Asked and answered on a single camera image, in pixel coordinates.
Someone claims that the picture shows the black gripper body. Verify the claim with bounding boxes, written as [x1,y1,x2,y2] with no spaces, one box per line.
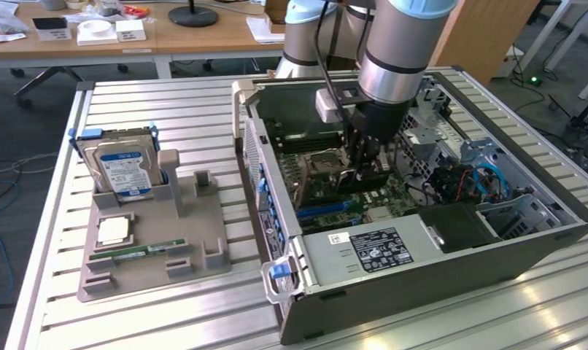
[350,100,414,145]

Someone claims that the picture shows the black graphics card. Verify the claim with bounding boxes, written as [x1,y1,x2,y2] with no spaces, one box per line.
[293,166,393,211]

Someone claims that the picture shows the CPU socket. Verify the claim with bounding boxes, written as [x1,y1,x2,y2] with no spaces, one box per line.
[306,148,348,179]

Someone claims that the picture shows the green motherboard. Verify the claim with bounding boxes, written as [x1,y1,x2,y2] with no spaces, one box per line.
[267,122,425,236]

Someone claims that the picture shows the metal drive cage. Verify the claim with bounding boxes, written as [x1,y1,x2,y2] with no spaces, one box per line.
[396,78,495,172]

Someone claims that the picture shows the black power connector bundle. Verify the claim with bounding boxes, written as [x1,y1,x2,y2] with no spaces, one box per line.
[428,166,465,204]

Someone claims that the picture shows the silver chipset heatsink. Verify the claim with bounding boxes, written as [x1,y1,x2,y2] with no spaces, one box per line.
[366,207,397,222]

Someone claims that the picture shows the long blue expansion slot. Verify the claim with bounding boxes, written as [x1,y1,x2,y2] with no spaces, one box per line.
[293,202,357,219]

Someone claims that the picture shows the black plastic fan shroud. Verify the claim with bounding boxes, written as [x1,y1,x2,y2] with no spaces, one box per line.
[417,202,504,254]

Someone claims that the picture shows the grey power supply unit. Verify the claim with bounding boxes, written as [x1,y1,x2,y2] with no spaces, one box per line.
[289,213,444,287]

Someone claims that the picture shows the metal disk bay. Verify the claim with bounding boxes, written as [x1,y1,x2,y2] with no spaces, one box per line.
[476,192,580,241]

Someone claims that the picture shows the wooden cabinet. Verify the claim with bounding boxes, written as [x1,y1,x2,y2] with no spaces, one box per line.
[428,0,541,85]

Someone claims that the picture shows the white paper stack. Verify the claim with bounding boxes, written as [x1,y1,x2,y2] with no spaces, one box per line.
[246,16,286,44]

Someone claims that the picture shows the brown cardboard box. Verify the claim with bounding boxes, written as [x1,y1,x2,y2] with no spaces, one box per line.
[263,0,289,25]

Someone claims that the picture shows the open grey PC case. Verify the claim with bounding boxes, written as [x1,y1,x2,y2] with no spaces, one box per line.
[231,67,588,346]

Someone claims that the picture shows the grey parts rack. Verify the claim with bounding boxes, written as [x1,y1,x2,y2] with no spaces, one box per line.
[78,147,235,303]

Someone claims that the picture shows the white desk leg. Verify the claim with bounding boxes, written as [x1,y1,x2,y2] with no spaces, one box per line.
[515,0,580,72]

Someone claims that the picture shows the light wooden desk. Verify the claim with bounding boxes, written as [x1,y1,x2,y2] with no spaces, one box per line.
[0,0,158,70]
[155,0,289,79]

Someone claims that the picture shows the black round lamp base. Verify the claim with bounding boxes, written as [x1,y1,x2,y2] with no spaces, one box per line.
[167,0,221,28]

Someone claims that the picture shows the hard disk blue caddy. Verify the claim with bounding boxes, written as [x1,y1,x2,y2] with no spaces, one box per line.
[67,123,171,203]

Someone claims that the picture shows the green RAM stick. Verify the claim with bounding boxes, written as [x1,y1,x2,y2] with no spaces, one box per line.
[88,238,186,260]

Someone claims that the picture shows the silver CPU chip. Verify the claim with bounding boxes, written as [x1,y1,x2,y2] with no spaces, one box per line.
[96,217,131,246]

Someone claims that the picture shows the white cardboard box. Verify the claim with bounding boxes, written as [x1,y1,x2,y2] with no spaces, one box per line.
[114,18,147,43]

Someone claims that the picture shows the red packet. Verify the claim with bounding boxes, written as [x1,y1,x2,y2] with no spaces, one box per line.
[123,5,153,19]

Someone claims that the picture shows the black chair base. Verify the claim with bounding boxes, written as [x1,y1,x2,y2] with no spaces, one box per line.
[11,63,130,109]

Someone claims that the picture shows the black topped white box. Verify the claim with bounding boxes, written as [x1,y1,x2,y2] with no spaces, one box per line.
[32,17,74,42]

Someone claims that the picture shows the clear plastic bag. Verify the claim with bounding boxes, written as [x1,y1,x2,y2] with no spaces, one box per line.
[0,0,31,34]

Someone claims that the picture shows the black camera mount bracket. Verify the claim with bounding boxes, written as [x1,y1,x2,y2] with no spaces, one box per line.
[322,82,368,107]

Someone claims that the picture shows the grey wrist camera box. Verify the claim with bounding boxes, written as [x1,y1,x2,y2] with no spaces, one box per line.
[316,90,354,124]

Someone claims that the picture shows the blue disk wire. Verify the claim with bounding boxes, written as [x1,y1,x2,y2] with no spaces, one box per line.
[472,166,512,205]

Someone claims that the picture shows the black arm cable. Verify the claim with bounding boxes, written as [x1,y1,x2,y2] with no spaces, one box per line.
[314,0,350,128]

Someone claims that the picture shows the blue floor cable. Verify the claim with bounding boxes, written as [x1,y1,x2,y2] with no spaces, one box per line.
[0,174,22,314]

